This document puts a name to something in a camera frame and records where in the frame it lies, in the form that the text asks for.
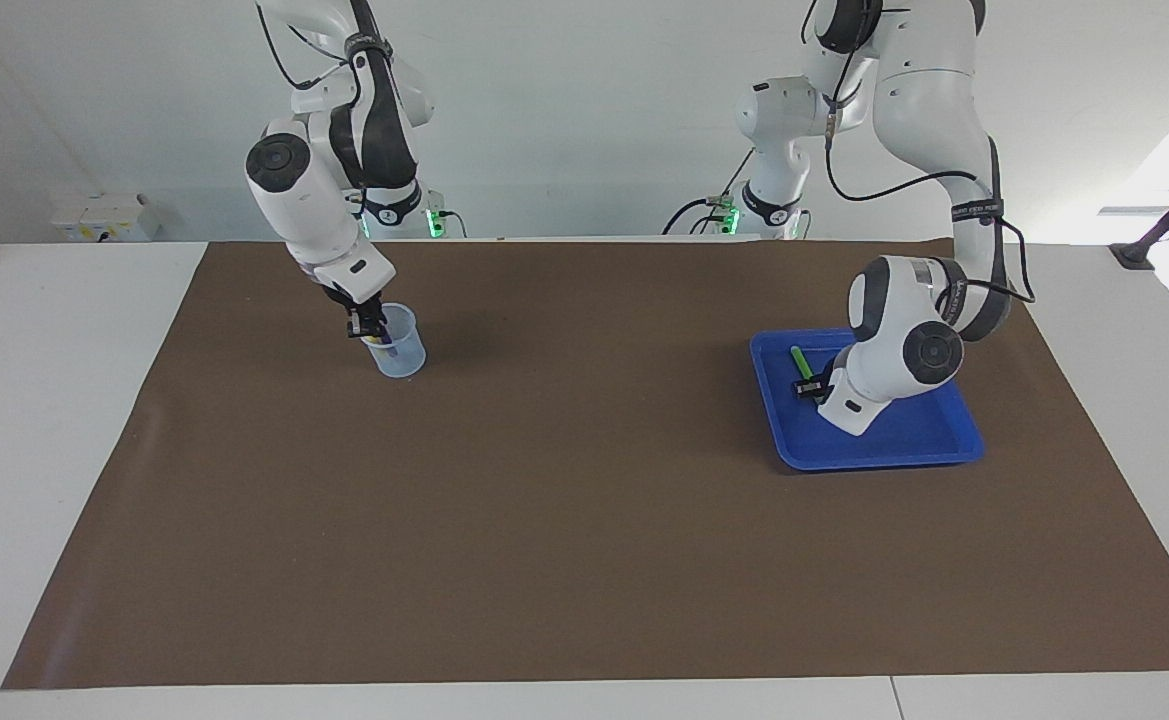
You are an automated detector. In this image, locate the black left base cable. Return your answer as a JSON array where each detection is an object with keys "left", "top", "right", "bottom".
[{"left": 662, "top": 150, "right": 755, "bottom": 238}]

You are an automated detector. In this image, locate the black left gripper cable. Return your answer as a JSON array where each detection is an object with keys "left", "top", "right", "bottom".
[{"left": 822, "top": 40, "right": 1037, "bottom": 303}]

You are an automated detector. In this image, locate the black stand with pole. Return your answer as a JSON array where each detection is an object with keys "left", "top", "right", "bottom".
[{"left": 1109, "top": 160, "right": 1169, "bottom": 271}]

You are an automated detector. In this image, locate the blue plastic tray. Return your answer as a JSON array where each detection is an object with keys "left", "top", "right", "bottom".
[{"left": 750, "top": 328, "right": 985, "bottom": 473}]

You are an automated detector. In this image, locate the translucent plastic cup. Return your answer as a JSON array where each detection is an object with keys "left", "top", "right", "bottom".
[{"left": 358, "top": 303, "right": 427, "bottom": 379}]

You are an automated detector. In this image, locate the white wall socket box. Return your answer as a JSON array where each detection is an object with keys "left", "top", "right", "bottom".
[{"left": 51, "top": 193, "right": 160, "bottom": 243}]

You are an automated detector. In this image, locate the brown table mat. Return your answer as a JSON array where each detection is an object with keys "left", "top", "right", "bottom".
[{"left": 1, "top": 238, "right": 1169, "bottom": 691}]

